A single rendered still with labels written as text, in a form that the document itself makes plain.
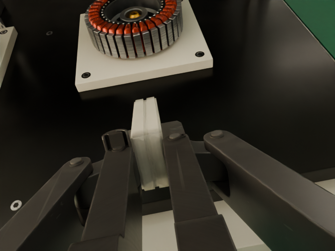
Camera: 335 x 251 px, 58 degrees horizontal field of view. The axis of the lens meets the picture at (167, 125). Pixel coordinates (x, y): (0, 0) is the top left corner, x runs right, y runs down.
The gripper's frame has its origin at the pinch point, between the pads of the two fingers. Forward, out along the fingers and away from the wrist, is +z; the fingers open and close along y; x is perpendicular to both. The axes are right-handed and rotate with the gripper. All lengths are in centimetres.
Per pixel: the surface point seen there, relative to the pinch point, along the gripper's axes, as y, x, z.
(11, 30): -16.9, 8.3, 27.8
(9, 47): -16.7, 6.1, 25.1
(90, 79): -5.8, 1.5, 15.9
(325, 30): 23.6, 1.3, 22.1
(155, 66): 1.3, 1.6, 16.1
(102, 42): -3.9, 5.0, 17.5
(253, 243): 5.9, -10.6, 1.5
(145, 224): -2.1, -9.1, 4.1
